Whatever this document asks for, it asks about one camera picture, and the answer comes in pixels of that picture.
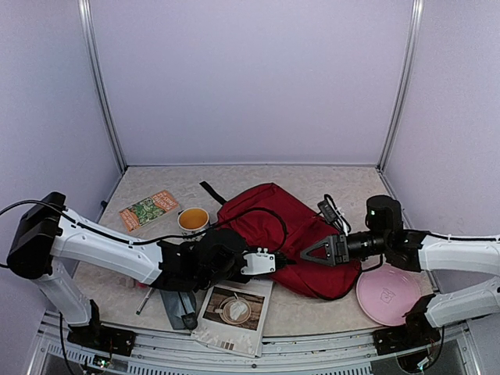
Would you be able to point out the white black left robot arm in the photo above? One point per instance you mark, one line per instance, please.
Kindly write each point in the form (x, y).
(50, 232)

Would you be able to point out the green white pen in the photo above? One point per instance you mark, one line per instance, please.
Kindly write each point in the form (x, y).
(144, 301)

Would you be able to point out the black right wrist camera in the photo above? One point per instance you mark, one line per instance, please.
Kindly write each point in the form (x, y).
(332, 215)

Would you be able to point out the right aluminium frame post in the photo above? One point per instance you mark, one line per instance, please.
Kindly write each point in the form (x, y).
(403, 84)

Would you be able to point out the orange green paperback book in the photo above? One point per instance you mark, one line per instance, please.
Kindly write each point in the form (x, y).
(149, 209)

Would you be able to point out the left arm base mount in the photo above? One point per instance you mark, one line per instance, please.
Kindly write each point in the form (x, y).
(95, 335)

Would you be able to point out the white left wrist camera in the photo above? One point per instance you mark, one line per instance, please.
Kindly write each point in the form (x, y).
(259, 262)

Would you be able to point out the pink black highlighter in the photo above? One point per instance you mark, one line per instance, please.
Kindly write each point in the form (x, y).
(139, 285)

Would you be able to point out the coffee cover notebook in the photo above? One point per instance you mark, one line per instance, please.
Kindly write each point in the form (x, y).
(232, 317)

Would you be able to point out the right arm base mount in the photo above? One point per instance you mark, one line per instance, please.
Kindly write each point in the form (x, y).
(414, 333)

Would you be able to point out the aluminium frame post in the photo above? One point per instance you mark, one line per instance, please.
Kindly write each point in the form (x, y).
(86, 20)
(403, 84)

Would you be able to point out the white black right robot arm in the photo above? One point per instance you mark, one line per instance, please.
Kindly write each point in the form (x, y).
(416, 251)

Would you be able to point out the white mug with tea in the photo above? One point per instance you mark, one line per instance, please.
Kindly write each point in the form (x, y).
(193, 220)

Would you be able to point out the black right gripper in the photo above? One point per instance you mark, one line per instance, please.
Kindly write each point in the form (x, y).
(337, 251)

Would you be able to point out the grey pencil case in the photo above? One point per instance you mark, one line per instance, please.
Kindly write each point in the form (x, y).
(180, 309)

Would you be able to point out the left aluminium frame post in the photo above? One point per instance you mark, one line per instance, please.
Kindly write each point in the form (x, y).
(86, 20)

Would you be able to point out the pink plate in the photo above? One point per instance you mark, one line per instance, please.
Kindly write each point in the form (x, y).
(386, 294)

